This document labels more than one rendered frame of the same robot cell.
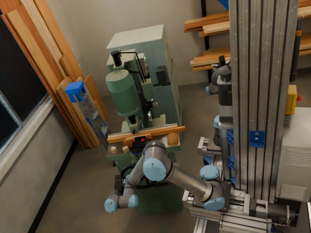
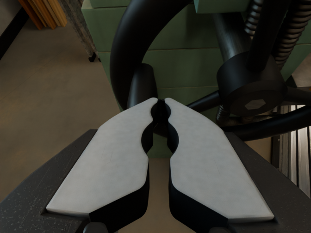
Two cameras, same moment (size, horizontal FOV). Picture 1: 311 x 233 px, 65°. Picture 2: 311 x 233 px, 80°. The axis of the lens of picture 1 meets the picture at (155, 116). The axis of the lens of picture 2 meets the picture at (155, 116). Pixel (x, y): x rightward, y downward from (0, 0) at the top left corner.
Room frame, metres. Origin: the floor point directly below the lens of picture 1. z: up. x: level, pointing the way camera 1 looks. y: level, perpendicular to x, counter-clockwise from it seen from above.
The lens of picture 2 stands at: (1.15, 0.35, 0.97)
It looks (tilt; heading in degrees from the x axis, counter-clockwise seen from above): 60 degrees down; 354
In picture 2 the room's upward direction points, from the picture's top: 5 degrees counter-clockwise
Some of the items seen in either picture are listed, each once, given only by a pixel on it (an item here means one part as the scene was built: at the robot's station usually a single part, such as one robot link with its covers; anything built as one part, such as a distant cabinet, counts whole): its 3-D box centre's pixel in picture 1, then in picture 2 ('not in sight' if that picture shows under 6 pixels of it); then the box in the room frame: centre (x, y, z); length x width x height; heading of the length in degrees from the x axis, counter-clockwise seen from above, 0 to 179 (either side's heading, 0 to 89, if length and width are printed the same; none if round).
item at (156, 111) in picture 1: (153, 110); not in sight; (1.75, 0.00, 1.02); 0.09 x 0.07 x 0.12; 81
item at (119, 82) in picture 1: (123, 93); not in sight; (1.60, 0.18, 1.35); 0.18 x 0.18 x 0.31
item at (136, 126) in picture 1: (135, 125); not in sight; (1.61, 0.18, 1.03); 0.14 x 0.07 x 0.09; 171
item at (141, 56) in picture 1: (142, 64); not in sight; (1.89, -0.01, 1.40); 0.10 x 0.06 x 0.16; 171
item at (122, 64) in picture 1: (118, 62); not in sight; (1.73, 0.16, 1.53); 0.08 x 0.08 x 0.17; 81
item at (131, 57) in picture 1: (133, 94); not in sight; (1.88, 0.14, 1.16); 0.22 x 0.22 x 0.72; 81
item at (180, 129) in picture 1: (146, 134); not in sight; (1.58, 0.12, 0.92); 0.67 x 0.02 x 0.04; 81
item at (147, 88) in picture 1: (148, 88); not in sight; (1.78, 0.00, 1.22); 0.09 x 0.08 x 0.15; 171
